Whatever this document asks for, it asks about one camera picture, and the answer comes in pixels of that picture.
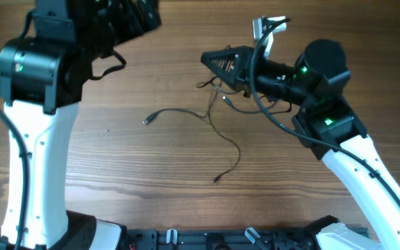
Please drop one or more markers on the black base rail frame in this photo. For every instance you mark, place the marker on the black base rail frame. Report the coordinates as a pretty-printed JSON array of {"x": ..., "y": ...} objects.
[{"x": 172, "y": 239}]

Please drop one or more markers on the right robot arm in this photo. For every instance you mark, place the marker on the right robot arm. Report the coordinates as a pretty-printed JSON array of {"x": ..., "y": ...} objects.
[{"x": 327, "y": 125}]

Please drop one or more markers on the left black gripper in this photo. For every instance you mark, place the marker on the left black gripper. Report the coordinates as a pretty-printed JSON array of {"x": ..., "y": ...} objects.
[{"x": 121, "y": 10}]

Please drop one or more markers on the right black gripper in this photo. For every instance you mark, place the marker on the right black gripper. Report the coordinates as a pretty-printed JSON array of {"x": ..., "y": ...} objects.
[{"x": 239, "y": 78}]

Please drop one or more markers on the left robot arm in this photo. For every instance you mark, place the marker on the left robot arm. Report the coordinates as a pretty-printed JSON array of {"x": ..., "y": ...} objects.
[{"x": 41, "y": 84}]

